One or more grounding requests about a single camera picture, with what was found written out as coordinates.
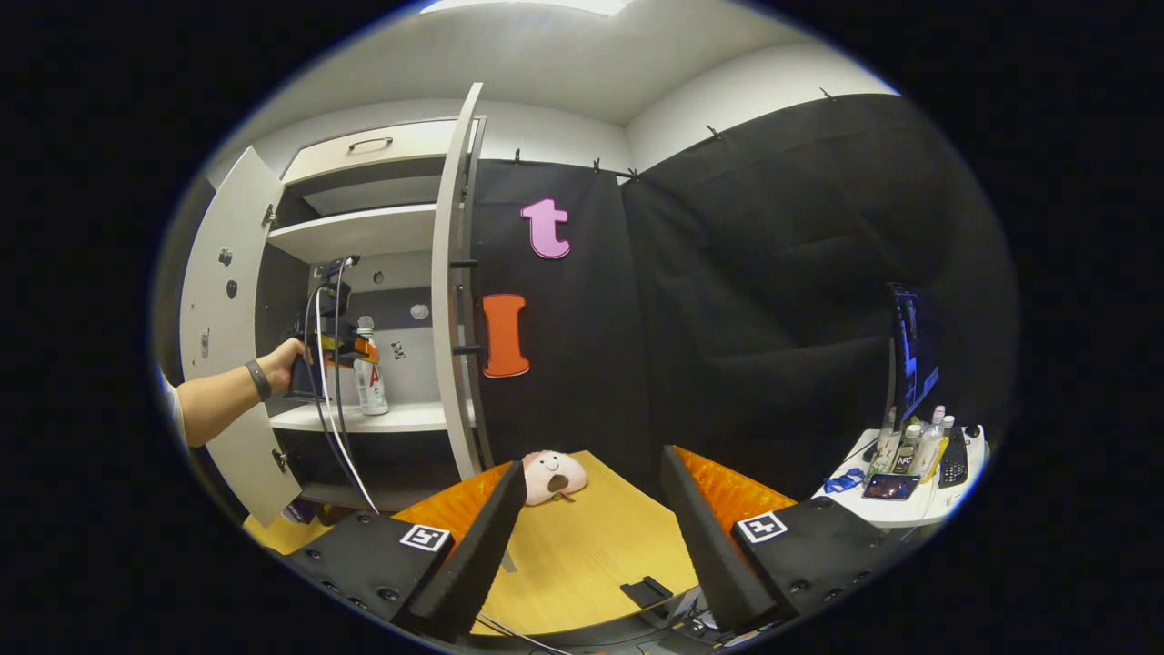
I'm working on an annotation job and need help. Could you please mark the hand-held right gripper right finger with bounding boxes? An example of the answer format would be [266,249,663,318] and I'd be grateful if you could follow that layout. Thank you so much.
[659,445,910,636]

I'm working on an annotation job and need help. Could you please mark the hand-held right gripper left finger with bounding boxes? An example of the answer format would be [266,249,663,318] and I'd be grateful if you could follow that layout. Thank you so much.
[282,461,528,642]

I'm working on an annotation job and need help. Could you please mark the clear plastic bottle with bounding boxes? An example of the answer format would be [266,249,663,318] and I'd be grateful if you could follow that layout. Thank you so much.
[353,316,390,417]

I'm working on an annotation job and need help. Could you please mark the white cabinet door with stickers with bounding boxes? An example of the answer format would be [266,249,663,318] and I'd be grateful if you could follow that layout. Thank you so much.
[430,82,497,481]
[179,147,303,529]

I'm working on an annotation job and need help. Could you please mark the white cabinet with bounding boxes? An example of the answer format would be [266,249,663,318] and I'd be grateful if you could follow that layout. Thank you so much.
[179,82,497,529]

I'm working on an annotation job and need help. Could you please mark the white cabinet shelf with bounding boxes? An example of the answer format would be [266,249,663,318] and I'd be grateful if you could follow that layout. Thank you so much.
[266,204,440,265]
[269,400,476,434]

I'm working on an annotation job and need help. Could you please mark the pink plush face toy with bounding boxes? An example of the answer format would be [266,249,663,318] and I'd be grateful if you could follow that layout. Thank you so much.
[522,449,588,507]

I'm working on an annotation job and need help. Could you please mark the white shirt sleeve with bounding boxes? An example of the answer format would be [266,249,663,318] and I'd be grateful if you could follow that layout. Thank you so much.
[159,368,189,447]

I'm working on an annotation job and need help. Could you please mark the white side table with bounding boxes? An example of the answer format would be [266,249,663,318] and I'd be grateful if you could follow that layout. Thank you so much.
[812,426,988,530]

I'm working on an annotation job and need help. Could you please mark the smartphone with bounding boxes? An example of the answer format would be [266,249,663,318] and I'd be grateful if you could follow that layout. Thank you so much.
[862,473,921,501]

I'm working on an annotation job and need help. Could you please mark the clear drink bottle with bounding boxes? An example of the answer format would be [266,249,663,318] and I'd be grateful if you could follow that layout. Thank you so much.
[914,405,947,479]
[868,405,901,479]

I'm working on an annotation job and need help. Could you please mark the black keyboard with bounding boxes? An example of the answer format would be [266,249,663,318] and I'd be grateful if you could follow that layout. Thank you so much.
[937,426,969,489]

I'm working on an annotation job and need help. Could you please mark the computer monitor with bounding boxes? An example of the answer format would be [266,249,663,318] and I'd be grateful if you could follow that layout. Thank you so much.
[887,282,942,433]

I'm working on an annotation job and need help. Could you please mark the ceiling light panel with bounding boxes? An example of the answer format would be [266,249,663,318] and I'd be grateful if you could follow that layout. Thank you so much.
[418,0,637,17]

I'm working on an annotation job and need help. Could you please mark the small black bracket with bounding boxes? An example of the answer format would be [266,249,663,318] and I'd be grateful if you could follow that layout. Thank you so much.
[620,576,674,609]

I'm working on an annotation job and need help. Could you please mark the gripper cables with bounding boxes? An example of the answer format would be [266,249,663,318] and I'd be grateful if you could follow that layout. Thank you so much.
[305,282,381,515]

